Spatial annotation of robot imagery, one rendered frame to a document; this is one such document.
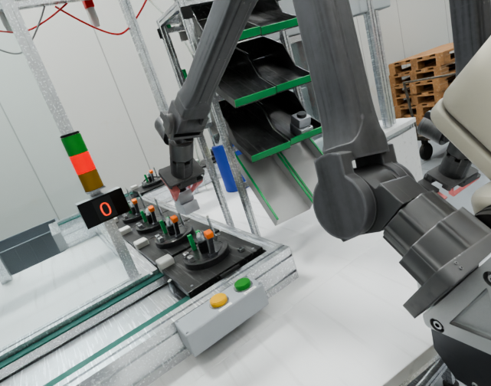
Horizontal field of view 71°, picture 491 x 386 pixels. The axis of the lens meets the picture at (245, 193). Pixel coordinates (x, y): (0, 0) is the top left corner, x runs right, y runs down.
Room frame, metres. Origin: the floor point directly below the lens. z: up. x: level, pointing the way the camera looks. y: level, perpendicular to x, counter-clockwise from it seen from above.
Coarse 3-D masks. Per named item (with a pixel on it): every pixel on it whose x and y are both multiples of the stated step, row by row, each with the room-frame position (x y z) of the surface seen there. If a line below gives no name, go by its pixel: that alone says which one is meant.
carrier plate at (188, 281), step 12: (228, 240) 0.98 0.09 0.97; (240, 240) 0.95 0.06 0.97; (252, 252) 0.86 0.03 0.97; (180, 264) 0.92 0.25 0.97; (216, 264) 0.85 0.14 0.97; (228, 264) 0.83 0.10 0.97; (240, 264) 0.83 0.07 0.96; (168, 276) 0.89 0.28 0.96; (180, 276) 0.85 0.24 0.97; (192, 276) 0.83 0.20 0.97; (204, 276) 0.81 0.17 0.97; (216, 276) 0.79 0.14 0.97; (180, 288) 0.81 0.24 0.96; (192, 288) 0.77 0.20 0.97; (204, 288) 0.77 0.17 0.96
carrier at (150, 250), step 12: (180, 216) 1.19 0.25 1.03; (168, 228) 1.13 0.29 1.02; (180, 228) 1.17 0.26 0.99; (192, 228) 1.14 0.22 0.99; (204, 228) 1.15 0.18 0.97; (144, 240) 1.17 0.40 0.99; (156, 240) 1.12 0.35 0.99; (168, 240) 1.09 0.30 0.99; (180, 240) 1.08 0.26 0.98; (144, 252) 1.11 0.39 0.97; (156, 252) 1.07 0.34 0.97; (168, 252) 1.04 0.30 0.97; (180, 252) 1.02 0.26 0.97; (156, 264) 0.98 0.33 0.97
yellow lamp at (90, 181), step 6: (96, 168) 0.94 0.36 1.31; (84, 174) 0.90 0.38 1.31; (90, 174) 0.91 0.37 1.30; (96, 174) 0.92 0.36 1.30; (84, 180) 0.91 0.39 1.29; (90, 180) 0.91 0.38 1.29; (96, 180) 0.91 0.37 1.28; (84, 186) 0.91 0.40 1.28; (90, 186) 0.90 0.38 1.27; (96, 186) 0.91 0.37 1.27
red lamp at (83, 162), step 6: (72, 156) 0.91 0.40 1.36; (78, 156) 0.91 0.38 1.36; (84, 156) 0.91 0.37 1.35; (90, 156) 0.93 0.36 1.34; (72, 162) 0.91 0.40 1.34; (78, 162) 0.90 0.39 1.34; (84, 162) 0.91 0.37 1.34; (90, 162) 0.92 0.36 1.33; (78, 168) 0.91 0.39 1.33; (84, 168) 0.91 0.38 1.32; (90, 168) 0.91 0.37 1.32; (78, 174) 0.91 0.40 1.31
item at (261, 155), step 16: (224, 112) 1.20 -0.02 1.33; (240, 112) 1.22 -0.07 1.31; (256, 112) 1.14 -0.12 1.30; (240, 128) 1.14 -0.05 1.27; (256, 128) 1.13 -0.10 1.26; (272, 128) 1.07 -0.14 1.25; (240, 144) 1.01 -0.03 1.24; (256, 144) 1.04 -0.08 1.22; (272, 144) 1.03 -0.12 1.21; (288, 144) 0.99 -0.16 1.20; (256, 160) 0.96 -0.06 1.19
